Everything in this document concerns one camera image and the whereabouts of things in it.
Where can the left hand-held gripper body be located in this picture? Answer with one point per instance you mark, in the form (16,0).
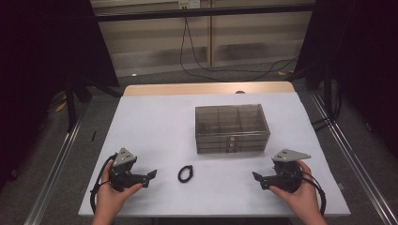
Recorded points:
(123,157)

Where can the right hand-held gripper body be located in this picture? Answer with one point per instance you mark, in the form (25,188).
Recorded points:
(289,175)

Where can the smoky clear drawer box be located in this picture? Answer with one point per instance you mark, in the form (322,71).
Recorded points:
(231,120)

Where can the person's right hand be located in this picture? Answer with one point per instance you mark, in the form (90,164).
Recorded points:
(305,197)

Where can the person's left hand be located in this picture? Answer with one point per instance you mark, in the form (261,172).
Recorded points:
(109,200)

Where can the small black floor strip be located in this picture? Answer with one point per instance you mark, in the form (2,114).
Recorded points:
(94,135)

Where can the white table cover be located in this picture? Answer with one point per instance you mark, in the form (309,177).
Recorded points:
(156,125)

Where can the black stand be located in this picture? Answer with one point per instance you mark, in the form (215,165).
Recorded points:
(328,93)
(71,106)

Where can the yellow floor tape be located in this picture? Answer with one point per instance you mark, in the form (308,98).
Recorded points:
(282,73)
(61,107)

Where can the black curtain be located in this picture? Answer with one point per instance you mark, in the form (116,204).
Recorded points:
(47,62)
(359,62)

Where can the black horizontal bar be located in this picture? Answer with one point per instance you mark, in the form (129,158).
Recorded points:
(203,12)

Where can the metal floor rail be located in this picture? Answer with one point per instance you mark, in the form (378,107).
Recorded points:
(353,156)
(53,175)

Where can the white wall outlet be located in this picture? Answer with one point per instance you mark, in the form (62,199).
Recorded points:
(189,3)

